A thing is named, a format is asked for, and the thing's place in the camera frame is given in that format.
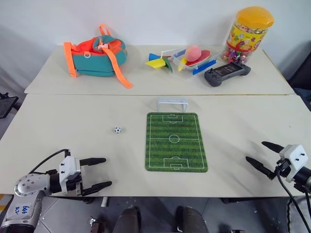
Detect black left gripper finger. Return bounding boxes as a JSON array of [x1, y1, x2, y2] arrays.
[[81, 157, 107, 167], [82, 181, 113, 197]]

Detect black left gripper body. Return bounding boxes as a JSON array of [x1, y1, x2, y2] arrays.
[[65, 159, 85, 196]]

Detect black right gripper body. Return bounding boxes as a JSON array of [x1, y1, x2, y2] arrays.
[[275, 158, 292, 179]]

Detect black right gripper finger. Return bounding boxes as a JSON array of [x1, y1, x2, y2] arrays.
[[261, 141, 285, 154], [245, 156, 277, 180]]

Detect green soccer field mat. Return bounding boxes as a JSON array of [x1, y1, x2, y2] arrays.
[[145, 112, 209, 173]]

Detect white toy goal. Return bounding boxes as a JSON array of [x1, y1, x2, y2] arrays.
[[156, 97, 189, 113]]

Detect dark rounded shape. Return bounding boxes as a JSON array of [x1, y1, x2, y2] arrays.
[[112, 206, 142, 233], [174, 205, 209, 233]]

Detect dark chair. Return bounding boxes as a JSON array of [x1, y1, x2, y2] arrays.
[[288, 40, 311, 111]]

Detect grey handheld game console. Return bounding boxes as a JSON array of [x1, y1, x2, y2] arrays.
[[204, 61, 252, 87]]

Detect teal orange backpack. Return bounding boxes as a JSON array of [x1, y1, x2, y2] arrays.
[[63, 23, 134, 89]]

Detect black stand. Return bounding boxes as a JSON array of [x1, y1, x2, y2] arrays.
[[0, 93, 20, 120]]

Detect clear plastic container blue clips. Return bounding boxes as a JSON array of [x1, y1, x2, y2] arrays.
[[169, 47, 219, 76]]

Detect red flat toy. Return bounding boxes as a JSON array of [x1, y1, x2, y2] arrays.
[[186, 49, 212, 67]]

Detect candy jar yellow lid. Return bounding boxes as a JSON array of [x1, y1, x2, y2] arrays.
[[221, 6, 276, 65]]

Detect colourful paper pinwheel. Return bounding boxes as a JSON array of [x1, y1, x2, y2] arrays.
[[144, 50, 174, 73]]

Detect yellow stick toy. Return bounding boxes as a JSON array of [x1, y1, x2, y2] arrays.
[[177, 57, 189, 72]]

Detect pink peach toy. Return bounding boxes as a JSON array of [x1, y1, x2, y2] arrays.
[[185, 45, 203, 62]]

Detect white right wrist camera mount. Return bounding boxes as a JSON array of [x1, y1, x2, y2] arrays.
[[278, 144, 306, 183]]

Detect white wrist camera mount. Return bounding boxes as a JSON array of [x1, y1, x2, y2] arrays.
[[278, 144, 306, 183], [58, 156, 81, 194]]

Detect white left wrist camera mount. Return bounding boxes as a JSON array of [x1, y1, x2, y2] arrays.
[[58, 156, 81, 194]]

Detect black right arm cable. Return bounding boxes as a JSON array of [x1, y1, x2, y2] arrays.
[[275, 165, 311, 233]]

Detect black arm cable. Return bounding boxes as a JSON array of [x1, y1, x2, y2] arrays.
[[31, 149, 71, 174], [275, 165, 311, 233]]

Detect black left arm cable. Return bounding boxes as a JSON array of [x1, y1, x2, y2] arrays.
[[31, 149, 71, 174]]

